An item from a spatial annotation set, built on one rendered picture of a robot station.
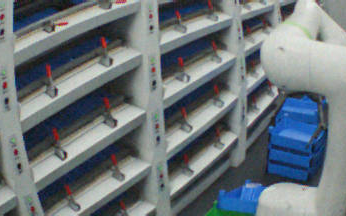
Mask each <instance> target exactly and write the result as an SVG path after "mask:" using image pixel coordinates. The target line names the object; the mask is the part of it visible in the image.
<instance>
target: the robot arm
mask: <svg viewBox="0 0 346 216"><path fill-rule="evenodd" d="M295 6H296V7H295V11H294V13H293V14H292V15H291V17H290V18H288V19H286V20H285V21H282V22H280V23H278V25H277V27H276V28H275V29H274V30H272V32H271V33H269V35H268V36H267V37H266V38H265V40H264V41H263V43H262V46H261V51H260V56H261V65H262V68H263V70H264V72H265V75H266V76H267V77H268V79H269V81H270V82H272V83H273V84H274V85H275V86H277V87H278V88H277V92H278V93H280V96H279V97H278V100H276V105H275V106H276V110H275V111H273V114H272V115H271V122H273V120H274V119H275V118H276V116H277V115H278V112H279V111H280V109H281V108H282V106H283V105H284V103H285V102H286V98H288V97H294V96H297V95H299V94H302V95H305V94H306V95H307V97H308V98H309V99H311V100H312V102H314V103H317V107H318V114H319V125H318V126H317V129H315V132H314V134H313V135H312V137H311V138H310V140H309V143H308V144H307V147H306V149H308V148H309V146H310V145H311V143H312V141H313V139H315V140H317V139H318V137H319V136H320V134H321V132H322V131H325V132H328V141H327V149H326V155H325V160H324V165H323V170H322V174H321V178H320V182H319V186H318V187H317V188H316V187H307V186H303V185H302V186H301V185H298V184H294V183H287V182H286V183H279V184H274V185H271V186H269V187H267V189H265V190H264V191H263V192H262V193H261V195H260V197H259V201H258V205H257V211H256V214H255V216H345V214H346V32H345V31H344V30H343V29H342V28H341V27H339V26H338V25H337V23H335V22H334V21H333V20H332V19H331V18H330V17H329V16H328V15H327V14H326V13H325V12H324V10H322V9H321V7H319V5H318V4H316V2H314V1H313V0H300V1H298V2H297V4H296V5H295ZM316 39H317V40H318V41H316ZM322 100H326V104H327V113H326V121H325V124H324V119H323V110H322Z"/></svg>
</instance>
